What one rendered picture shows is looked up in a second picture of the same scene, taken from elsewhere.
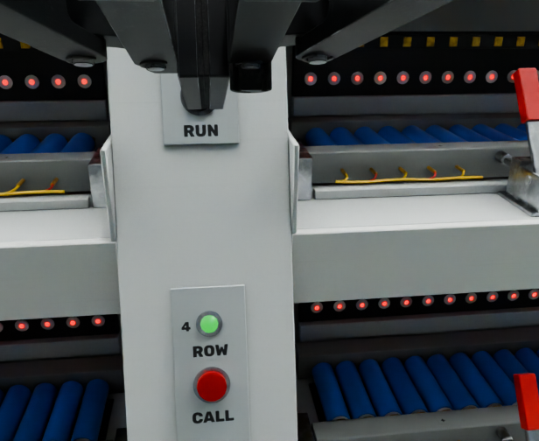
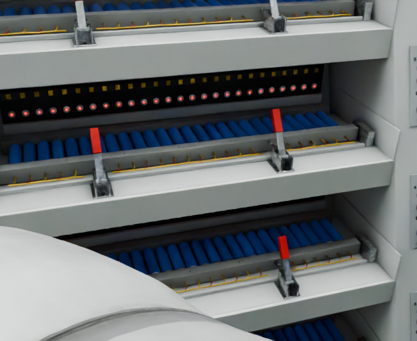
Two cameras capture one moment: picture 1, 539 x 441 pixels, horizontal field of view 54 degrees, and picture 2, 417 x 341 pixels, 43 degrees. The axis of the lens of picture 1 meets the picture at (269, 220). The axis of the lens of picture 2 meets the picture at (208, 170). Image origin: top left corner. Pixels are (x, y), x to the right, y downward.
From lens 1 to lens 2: 0.69 m
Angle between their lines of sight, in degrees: 11
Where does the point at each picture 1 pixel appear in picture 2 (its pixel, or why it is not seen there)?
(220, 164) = not seen: outside the picture
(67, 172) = (348, 133)
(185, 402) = (413, 213)
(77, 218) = (367, 152)
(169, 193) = (411, 142)
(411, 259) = not seen: outside the picture
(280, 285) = not seen: outside the picture
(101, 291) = (385, 177)
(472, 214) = not seen: outside the picture
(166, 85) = (412, 106)
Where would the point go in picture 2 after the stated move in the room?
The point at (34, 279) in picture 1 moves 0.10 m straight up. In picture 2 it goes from (367, 175) to (365, 110)
